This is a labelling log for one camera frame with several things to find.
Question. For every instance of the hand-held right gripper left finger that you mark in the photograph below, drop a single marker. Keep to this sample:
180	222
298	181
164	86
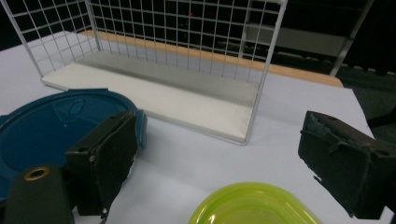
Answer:
106	161

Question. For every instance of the glass container with blue lid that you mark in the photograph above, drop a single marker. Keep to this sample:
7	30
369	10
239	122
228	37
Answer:
37	133

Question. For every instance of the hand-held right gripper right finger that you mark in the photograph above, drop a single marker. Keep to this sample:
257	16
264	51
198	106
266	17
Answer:
348	165

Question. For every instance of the grey metal stand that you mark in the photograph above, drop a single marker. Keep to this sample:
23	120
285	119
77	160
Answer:
311	39

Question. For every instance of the yellow-green bowl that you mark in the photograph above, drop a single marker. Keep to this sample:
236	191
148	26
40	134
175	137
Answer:
249	203

